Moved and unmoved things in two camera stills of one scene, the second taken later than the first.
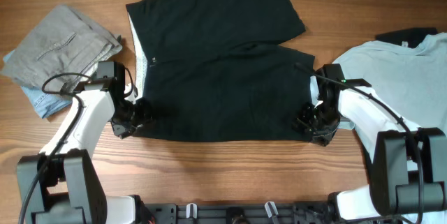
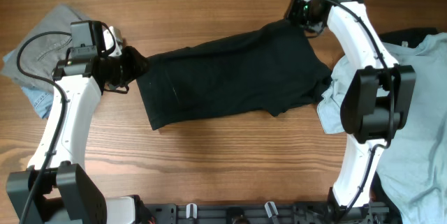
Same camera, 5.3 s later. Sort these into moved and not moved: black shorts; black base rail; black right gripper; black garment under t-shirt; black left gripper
Moved: black right gripper; black left gripper; black shorts
Not moved: black garment under t-shirt; black base rail
